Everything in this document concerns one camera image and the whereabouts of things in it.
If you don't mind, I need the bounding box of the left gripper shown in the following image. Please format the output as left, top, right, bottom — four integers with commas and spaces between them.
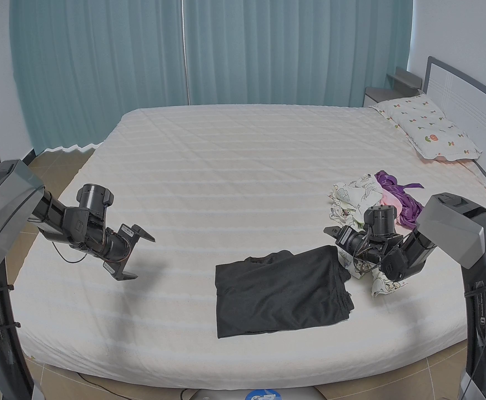
100, 222, 156, 283

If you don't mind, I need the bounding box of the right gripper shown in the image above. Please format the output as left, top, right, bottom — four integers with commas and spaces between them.
324, 225, 371, 260

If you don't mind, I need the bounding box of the black T-shirt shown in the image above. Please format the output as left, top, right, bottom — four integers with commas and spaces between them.
215, 245, 355, 339

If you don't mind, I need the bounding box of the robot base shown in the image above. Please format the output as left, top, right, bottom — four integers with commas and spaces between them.
191, 387, 312, 400

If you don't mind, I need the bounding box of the bed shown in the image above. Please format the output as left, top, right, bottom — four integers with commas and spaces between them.
16, 56, 486, 391

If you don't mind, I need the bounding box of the white printed pyjama top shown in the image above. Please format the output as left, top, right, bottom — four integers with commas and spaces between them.
328, 173, 412, 298

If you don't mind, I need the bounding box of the purple garment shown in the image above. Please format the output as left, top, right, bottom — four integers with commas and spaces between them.
374, 170, 425, 228

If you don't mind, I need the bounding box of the white printed pillow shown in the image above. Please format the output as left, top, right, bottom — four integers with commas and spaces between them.
369, 95, 483, 161

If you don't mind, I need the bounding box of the grey bedside table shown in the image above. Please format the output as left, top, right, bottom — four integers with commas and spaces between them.
364, 67, 422, 107

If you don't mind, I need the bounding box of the blue-green curtain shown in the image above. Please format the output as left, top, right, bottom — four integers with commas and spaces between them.
10, 0, 187, 155
182, 0, 412, 107

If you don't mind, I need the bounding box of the black cable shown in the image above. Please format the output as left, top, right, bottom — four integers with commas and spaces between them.
51, 240, 90, 264
75, 371, 143, 395

